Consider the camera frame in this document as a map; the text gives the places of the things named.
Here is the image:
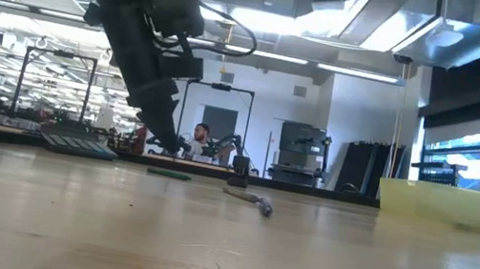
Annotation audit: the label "yellow plastic bin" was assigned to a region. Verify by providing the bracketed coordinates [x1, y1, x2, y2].
[373, 174, 480, 236]

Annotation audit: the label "person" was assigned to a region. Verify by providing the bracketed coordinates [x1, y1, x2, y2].
[182, 120, 241, 170]

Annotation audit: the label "silver ventilation duct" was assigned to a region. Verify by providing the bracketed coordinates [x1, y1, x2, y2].
[334, 0, 480, 75]

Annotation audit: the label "black cabinet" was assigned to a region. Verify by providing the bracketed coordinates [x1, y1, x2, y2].
[271, 120, 336, 189]

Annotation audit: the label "long ceiling light strip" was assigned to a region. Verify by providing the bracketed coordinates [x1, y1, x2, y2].
[184, 34, 401, 86]

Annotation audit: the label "grey door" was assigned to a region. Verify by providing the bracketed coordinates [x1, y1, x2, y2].
[197, 104, 240, 152]

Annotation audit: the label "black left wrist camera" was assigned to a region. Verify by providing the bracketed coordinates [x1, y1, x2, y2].
[143, 0, 210, 45]

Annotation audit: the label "black neighbouring gantry frame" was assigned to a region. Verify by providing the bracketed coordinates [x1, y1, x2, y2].
[9, 43, 100, 129]
[174, 77, 257, 155]

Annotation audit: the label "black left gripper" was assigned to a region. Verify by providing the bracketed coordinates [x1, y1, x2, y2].
[93, 12, 212, 157]

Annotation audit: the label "black leaning panels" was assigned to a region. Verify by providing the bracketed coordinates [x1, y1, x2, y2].
[333, 134, 409, 202]

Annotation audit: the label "black left wrist camera cable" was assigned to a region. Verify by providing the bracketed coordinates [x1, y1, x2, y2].
[110, 0, 266, 62]

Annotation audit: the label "grey pen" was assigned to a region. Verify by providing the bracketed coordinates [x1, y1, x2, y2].
[219, 185, 263, 205]

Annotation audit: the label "short green pencil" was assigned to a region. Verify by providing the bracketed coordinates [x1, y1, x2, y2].
[145, 166, 194, 183]

